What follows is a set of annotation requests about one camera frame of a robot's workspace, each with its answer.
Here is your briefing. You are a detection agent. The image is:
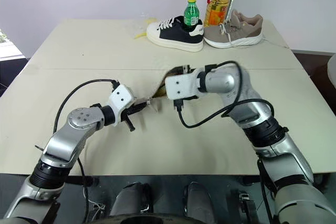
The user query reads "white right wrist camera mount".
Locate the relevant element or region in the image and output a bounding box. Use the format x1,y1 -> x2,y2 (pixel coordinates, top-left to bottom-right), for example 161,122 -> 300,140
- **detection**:
164,68 -> 203,101

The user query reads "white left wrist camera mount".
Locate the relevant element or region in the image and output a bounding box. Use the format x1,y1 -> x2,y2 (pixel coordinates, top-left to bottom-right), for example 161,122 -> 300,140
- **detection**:
107,84 -> 136,125

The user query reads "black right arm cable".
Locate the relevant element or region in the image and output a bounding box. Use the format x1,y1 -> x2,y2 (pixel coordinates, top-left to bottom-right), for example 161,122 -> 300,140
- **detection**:
172,60 -> 275,129

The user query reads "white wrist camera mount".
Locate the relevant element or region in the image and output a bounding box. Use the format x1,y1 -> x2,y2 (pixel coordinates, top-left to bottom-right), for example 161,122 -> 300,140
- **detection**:
107,84 -> 136,125
164,68 -> 203,101

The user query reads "green bottle with yellow cap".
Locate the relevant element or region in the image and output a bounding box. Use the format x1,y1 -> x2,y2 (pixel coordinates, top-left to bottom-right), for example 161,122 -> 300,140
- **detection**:
183,0 -> 201,27

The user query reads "taupe sneaker with white sole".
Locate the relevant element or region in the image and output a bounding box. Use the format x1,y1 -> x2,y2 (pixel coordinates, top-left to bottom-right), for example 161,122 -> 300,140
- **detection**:
203,8 -> 265,49

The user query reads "white rounded object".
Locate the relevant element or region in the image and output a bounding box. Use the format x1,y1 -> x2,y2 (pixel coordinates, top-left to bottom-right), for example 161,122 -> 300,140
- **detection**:
327,53 -> 336,90

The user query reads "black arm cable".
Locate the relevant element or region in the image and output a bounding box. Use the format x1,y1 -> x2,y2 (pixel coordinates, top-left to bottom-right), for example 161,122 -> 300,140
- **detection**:
52,78 -> 121,222
172,60 -> 275,129

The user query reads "yellow cooking oil bottle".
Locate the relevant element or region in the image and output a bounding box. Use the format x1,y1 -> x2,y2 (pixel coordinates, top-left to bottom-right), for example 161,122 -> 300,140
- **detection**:
203,0 -> 236,28

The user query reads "dark rounded shape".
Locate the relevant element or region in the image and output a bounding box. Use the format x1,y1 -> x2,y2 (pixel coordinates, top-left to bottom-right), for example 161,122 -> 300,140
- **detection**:
109,181 -> 152,217
183,181 -> 220,217

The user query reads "cream grid pouch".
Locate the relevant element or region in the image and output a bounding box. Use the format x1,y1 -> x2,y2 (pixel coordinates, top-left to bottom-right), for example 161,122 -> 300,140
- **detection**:
131,63 -> 200,112

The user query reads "white wire bundle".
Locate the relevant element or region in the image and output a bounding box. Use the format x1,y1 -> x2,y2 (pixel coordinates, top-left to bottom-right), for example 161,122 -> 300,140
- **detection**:
83,188 -> 106,216

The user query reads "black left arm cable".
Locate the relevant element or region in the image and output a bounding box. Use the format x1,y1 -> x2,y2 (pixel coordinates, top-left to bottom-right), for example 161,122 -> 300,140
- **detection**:
52,78 -> 121,222

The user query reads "clear plastic bag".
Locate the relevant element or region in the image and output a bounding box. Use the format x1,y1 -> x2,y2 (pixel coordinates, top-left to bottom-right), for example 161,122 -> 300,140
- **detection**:
133,17 -> 159,40

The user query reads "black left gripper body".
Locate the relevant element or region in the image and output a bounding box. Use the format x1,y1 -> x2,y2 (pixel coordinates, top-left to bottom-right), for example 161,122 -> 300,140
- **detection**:
119,104 -> 138,124

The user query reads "black and white sneaker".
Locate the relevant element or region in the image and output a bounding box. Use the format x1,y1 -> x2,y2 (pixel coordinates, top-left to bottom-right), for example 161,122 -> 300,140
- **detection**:
146,15 -> 206,53

